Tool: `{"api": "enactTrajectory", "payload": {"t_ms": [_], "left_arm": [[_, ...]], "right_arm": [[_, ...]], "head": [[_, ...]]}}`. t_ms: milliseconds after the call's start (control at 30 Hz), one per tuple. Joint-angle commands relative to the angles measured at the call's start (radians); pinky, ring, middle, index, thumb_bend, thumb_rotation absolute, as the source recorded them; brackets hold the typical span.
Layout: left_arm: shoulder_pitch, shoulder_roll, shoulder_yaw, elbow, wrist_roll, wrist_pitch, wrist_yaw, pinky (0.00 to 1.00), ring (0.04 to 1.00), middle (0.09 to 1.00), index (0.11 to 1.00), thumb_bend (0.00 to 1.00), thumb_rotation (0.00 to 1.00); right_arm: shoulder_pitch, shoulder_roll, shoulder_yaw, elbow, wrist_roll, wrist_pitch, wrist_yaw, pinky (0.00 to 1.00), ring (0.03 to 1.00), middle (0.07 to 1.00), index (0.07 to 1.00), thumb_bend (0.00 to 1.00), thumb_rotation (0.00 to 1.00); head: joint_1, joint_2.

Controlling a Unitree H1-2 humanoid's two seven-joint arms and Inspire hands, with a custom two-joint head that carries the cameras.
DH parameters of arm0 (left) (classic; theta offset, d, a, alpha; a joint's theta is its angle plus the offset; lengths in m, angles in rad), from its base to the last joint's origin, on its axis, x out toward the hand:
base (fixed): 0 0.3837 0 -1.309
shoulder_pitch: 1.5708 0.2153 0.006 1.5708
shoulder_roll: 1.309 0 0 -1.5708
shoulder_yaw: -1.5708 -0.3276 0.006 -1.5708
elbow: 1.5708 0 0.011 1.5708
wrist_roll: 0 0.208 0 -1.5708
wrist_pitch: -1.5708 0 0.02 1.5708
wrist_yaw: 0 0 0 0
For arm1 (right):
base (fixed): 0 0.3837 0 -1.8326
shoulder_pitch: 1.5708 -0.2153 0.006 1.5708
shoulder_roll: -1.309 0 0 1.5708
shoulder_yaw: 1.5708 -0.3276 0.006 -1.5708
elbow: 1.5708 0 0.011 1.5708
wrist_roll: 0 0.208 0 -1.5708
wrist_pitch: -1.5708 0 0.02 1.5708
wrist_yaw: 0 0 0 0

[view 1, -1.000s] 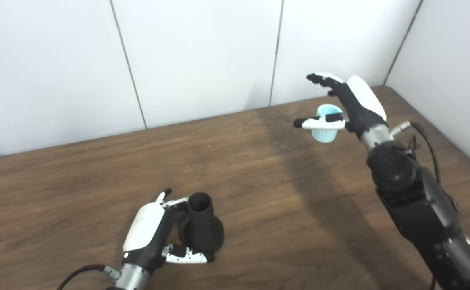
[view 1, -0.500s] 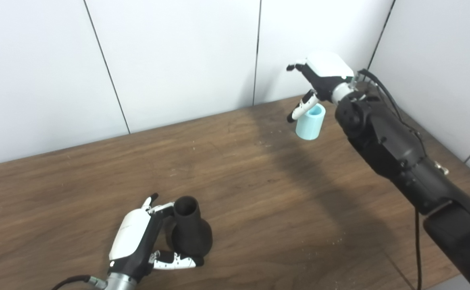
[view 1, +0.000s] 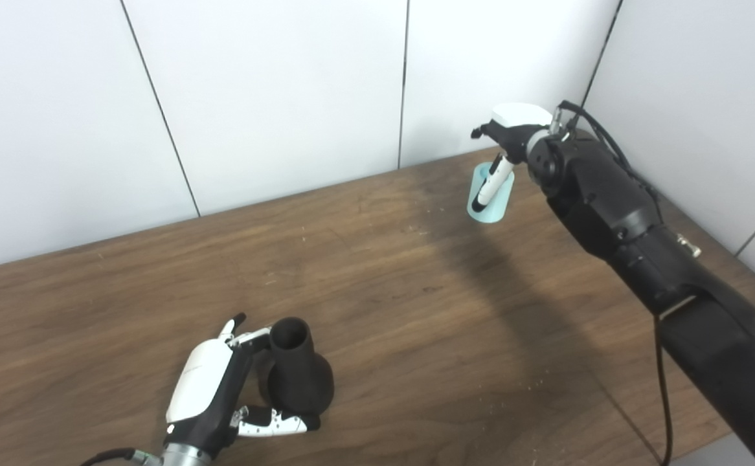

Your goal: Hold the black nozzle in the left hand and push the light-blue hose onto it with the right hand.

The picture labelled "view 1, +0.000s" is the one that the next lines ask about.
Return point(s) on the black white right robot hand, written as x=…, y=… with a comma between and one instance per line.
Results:
x=520, y=116

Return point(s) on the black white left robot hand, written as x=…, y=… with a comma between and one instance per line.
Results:
x=199, y=382

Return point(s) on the black flared nozzle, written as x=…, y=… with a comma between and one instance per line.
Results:
x=300, y=382

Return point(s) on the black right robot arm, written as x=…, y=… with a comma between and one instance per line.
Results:
x=610, y=200

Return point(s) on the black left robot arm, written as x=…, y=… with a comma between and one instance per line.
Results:
x=183, y=456

